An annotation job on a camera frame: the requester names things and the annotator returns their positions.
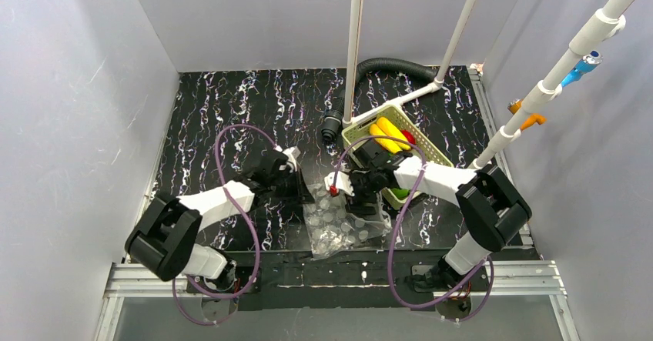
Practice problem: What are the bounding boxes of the green fake pepper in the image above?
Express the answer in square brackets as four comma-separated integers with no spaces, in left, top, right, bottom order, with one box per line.
[390,188,410,200]

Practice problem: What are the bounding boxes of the clear zip top bag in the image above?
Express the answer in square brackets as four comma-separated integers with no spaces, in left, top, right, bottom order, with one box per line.
[303,184,391,260]

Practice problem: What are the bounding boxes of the yellow fake banana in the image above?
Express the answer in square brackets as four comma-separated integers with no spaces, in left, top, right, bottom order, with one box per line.
[369,117,411,154]

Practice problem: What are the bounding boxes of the red fake apple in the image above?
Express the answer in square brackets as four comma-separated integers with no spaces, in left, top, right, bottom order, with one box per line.
[401,129,416,145]

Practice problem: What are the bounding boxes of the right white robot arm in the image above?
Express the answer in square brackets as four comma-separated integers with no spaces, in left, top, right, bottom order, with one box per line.
[325,140,532,289]

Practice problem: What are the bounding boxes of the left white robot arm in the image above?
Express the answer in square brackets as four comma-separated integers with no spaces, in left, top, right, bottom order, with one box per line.
[125,147,314,282]

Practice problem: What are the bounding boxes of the light green plastic basket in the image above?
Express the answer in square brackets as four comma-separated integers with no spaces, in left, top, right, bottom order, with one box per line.
[340,105,454,211]

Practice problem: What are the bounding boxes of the orange clamp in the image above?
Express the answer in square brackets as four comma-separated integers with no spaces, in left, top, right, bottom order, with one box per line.
[507,99,547,132]

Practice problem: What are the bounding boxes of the white pvc pipe right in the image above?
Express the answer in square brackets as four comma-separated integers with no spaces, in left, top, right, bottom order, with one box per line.
[470,0,635,169]

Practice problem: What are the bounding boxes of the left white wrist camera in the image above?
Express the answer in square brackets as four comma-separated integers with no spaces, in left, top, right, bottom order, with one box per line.
[277,146,301,172]

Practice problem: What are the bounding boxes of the black corrugated hose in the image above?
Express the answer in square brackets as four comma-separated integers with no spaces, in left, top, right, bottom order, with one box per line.
[321,57,439,145]

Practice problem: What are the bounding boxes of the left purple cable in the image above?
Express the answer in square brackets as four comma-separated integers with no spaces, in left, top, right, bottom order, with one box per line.
[171,123,282,327]

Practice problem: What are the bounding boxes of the purple cable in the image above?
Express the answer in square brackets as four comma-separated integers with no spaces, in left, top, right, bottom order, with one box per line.
[171,123,282,327]
[331,134,496,323]

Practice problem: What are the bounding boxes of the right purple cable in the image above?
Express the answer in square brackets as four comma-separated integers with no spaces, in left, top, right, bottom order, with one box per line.
[331,134,496,323]

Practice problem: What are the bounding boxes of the white pvc pipe frame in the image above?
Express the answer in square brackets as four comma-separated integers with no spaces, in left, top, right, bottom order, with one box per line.
[330,0,477,128]

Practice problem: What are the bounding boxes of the aluminium frame rail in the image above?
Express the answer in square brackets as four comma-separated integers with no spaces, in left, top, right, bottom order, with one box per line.
[95,261,579,340]

